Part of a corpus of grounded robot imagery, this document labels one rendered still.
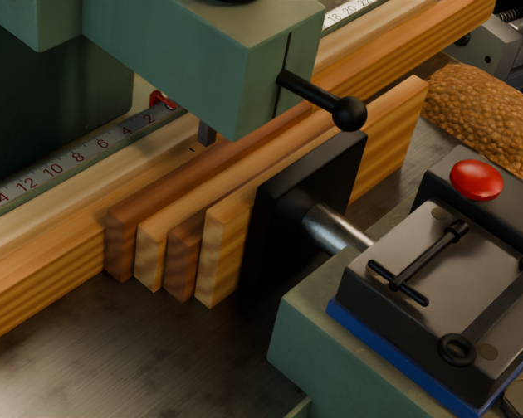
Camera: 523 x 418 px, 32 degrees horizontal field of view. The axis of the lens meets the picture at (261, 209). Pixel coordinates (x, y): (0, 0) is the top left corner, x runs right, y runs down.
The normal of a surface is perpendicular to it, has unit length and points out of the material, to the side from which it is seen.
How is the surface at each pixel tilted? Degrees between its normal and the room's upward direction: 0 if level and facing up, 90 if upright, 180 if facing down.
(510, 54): 90
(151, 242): 90
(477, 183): 9
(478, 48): 90
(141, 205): 0
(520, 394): 5
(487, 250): 0
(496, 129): 34
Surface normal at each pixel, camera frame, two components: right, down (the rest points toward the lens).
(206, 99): -0.66, 0.46
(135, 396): 0.15, -0.70
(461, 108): -0.29, -0.32
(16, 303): 0.73, 0.55
